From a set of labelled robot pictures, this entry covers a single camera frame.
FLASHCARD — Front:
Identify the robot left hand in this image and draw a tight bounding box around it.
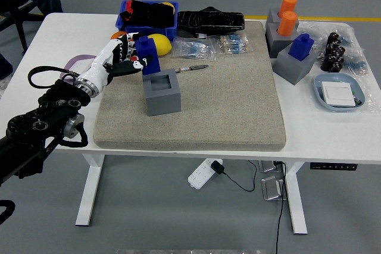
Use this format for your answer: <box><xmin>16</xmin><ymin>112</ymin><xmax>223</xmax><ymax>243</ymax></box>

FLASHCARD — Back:
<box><xmin>74</xmin><ymin>32</ymin><xmax>153</xmax><ymax>89</ymax></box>

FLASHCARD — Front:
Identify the blue square seal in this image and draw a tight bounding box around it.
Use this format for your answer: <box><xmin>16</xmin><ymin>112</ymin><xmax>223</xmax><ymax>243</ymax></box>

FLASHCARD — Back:
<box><xmin>135</xmin><ymin>36</ymin><xmax>161</xmax><ymax>76</ymax></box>
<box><xmin>289</xmin><ymin>33</ymin><xmax>315</xmax><ymax>63</ymax></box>

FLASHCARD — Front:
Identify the grey seal holder block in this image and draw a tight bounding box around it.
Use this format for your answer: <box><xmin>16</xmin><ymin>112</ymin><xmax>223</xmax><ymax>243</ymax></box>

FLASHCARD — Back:
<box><xmin>273</xmin><ymin>46</ymin><xmax>319</xmax><ymax>85</ymax></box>
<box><xmin>142</xmin><ymin>68</ymin><xmax>182</xmax><ymax>117</ymax></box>
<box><xmin>266</xmin><ymin>7</ymin><xmax>300</xmax><ymax>26</ymax></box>
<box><xmin>265</xmin><ymin>21</ymin><xmax>300</xmax><ymax>58</ymax></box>

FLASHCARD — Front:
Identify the orange cylindrical seal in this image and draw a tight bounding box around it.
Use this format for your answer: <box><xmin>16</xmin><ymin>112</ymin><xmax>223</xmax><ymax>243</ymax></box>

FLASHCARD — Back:
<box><xmin>277</xmin><ymin>11</ymin><xmax>298</xmax><ymax>37</ymax></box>
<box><xmin>278</xmin><ymin>0</ymin><xmax>298</xmax><ymax>18</ymax></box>

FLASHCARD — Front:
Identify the purple shallow tray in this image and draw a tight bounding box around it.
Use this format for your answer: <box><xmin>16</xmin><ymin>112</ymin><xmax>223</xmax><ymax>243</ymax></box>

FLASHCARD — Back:
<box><xmin>64</xmin><ymin>54</ymin><xmax>99</xmax><ymax>83</ymax></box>

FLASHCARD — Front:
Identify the blue plastic bin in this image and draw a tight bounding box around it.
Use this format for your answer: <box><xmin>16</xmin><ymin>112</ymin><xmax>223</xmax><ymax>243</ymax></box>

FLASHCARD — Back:
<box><xmin>115</xmin><ymin>0</ymin><xmax>179</xmax><ymax>43</ymax></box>

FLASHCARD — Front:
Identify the yellow lemon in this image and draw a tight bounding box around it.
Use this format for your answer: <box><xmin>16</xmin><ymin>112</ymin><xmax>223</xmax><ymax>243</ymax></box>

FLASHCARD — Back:
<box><xmin>148</xmin><ymin>33</ymin><xmax>173</xmax><ymax>57</ymax></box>

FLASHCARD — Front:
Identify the black cloth bundle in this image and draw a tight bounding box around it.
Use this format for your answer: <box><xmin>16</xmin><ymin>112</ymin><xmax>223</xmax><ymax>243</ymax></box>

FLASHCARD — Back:
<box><xmin>120</xmin><ymin>0</ymin><xmax>176</xmax><ymax>28</ymax></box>

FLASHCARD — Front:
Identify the black chair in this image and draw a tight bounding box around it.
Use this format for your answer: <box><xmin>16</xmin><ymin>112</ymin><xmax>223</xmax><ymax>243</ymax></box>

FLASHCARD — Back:
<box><xmin>0</xmin><ymin>0</ymin><xmax>45</xmax><ymax>56</ymax></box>

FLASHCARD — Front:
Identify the clear bag of blue resistors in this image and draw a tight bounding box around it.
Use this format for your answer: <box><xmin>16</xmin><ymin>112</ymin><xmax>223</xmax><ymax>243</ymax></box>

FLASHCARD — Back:
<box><xmin>171</xmin><ymin>36</ymin><xmax>217</xmax><ymax>62</ymax></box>

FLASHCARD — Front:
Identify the black plastic wrapped pack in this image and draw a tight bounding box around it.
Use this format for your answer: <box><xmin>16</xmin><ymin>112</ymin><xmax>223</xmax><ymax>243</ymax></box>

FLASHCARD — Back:
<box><xmin>177</xmin><ymin>6</ymin><xmax>245</xmax><ymax>35</ymax></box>

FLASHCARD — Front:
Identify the white table leg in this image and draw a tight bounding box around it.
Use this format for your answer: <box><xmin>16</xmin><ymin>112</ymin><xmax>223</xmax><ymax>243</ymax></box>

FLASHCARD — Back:
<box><xmin>279</xmin><ymin>161</ymin><xmax>308</xmax><ymax>235</ymax></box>
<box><xmin>74</xmin><ymin>154</ymin><xmax>105</xmax><ymax>227</ymax></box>

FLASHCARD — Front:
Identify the grey-brown mat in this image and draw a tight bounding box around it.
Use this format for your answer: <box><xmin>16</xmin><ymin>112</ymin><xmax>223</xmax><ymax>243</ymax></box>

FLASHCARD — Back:
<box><xmin>92</xmin><ymin>20</ymin><xmax>287</xmax><ymax>152</ymax></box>

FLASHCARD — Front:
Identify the clear bag of taped resistors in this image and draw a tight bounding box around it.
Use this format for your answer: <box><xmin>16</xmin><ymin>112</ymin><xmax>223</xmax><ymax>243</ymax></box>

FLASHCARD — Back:
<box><xmin>213</xmin><ymin>33</ymin><xmax>252</xmax><ymax>55</ymax></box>

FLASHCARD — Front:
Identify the white power strip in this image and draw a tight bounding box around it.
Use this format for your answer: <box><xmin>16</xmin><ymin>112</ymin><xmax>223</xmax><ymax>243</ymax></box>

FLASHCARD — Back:
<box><xmin>187</xmin><ymin>158</ymin><xmax>223</xmax><ymax>191</ymax></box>

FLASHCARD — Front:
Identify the black plug adapter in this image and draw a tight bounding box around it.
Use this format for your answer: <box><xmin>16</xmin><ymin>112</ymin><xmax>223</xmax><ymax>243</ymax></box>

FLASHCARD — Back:
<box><xmin>210</xmin><ymin>160</ymin><xmax>224</xmax><ymax>175</ymax></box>

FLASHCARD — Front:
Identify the metal floor socket box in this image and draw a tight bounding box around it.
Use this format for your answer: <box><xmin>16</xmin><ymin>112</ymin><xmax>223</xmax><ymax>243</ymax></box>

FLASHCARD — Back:
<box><xmin>258</xmin><ymin>160</ymin><xmax>286</xmax><ymax>174</ymax></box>
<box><xmin>261</xmin><ymin>175</ymin><xmax>287</xmax><ymax>202</ymax></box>

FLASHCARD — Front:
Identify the light blue shallow tray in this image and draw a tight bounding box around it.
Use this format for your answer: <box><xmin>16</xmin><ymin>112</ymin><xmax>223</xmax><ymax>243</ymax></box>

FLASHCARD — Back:
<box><xmin>313</xmin><ymin>73</ymin><xmax>366</xmax><ymax>113</ymax></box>

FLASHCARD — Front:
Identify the clear crinkled plastic bag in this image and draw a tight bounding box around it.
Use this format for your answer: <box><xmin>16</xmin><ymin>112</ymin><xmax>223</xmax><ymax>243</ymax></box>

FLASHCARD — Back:
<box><xmin>299</xmin><ymin>21</ymin><xmax>368</xmax><ymax>75</ymax></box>

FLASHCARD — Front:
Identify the black table control panel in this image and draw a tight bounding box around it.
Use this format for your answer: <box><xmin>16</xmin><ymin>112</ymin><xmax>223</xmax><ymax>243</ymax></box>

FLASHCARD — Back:
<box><xmin>310</xmin><ymin>162</ymin><xmax>358</xmax><ymax>171</ymax></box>

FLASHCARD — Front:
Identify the black power cable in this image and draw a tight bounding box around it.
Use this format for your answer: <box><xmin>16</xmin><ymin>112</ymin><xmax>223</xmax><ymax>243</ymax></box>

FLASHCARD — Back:
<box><xmin>275</xmin><ymin>161</ymin><xmax>288</xmax><ymax>254</ymax></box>
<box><xmin>221</xmin><ymin>160</ymin><xmax>258</xmax><ymax>193</ymax></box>

